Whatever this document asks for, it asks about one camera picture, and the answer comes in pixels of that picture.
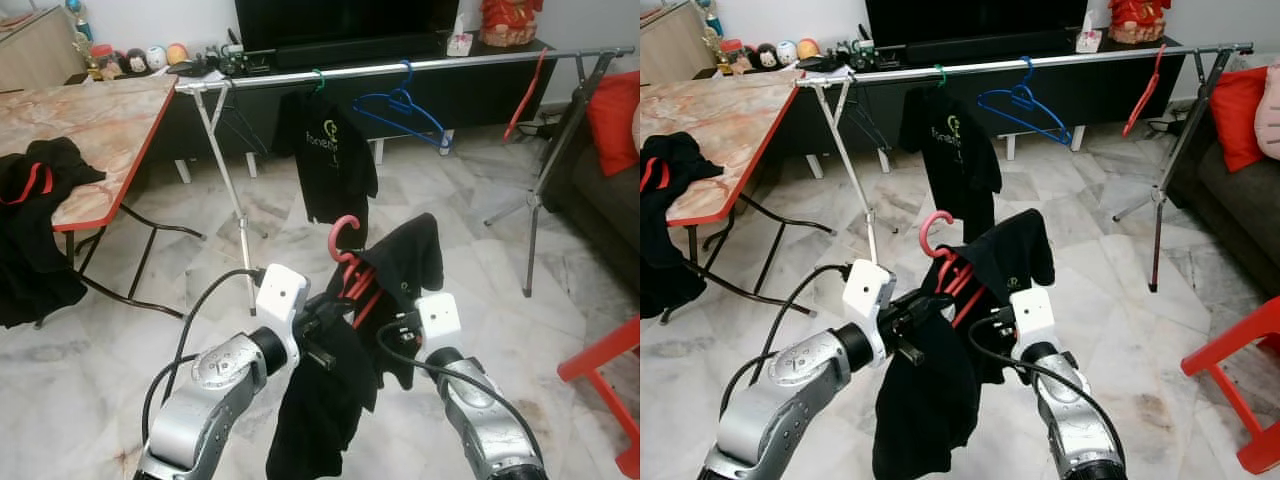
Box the red plastic hanger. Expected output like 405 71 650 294
503 50 550 142
640 155 673 193
1122 45 1168 138
918 210 989 329
327 214 384 331
0 162 54 207

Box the black t-shirt green logo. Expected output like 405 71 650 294
265 212 446 480
897 85 1004 244
872 208 1056 480
272 88 380 226

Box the blue plastic hanger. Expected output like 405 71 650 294
977 56 1074 148
352 60 453 153

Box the red plastic stool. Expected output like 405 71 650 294
557 315 641 480
1180 295 1280 476

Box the dark grey sofa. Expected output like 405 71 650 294
543 85 641 301
1165 85 1280 299

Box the black tv cabinet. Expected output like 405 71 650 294
65 38 557 186
700 36 1186 181

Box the black crumpled garment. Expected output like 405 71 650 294
640 131 726 321
0 136 108 330

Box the silver metal clothes rack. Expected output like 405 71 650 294
795 42 1256 295
175 45 637 317

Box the green black gadget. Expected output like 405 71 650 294
830 38 901 73
205 42 273 79

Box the black soundbar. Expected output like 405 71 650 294
903 38 1073 67
270 38 446 69

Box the marble folding table red edge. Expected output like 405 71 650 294
0 74 207 323
640 69 837 319

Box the red cushion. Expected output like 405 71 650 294
1210 66 1271 173
585 71 641 178

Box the black television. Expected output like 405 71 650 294
865 0 1091 46
234 0 464 49

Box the red gold figurine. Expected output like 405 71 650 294
479 0 545 48
1107 0 1173 46

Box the pink cat pillow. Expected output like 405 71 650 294
1255 62 1280 161

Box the gold trophy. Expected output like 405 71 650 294
697 0 726 66
63 0 96 71

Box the beige wooden cabinet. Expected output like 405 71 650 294
640 3 716 86
0 5 89 93

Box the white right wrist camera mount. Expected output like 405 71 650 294
413 292 462 353
1008 285 1057 349

